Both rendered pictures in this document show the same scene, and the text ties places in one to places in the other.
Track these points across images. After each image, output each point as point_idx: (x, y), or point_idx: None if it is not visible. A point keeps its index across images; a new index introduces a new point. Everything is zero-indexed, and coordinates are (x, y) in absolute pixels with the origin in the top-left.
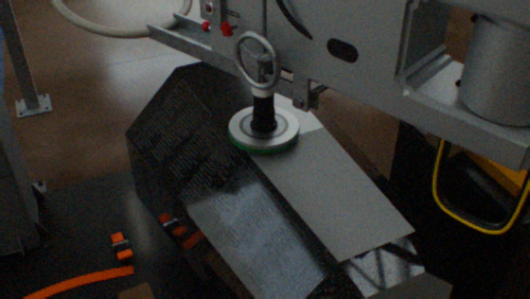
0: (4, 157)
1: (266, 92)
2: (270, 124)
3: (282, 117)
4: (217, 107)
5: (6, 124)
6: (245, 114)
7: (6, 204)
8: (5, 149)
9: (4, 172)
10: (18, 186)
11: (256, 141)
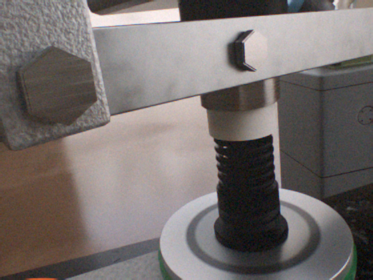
0: (320, 157)
1: (207, 118)
2: (222, 222)
3: (289, 262)
4: (364, 195)
5: (372, 147)
6: (292, 203)
7: None
8: (326, 152)
9: (317, 171)
10: (324, 193)
11: (183, 219)
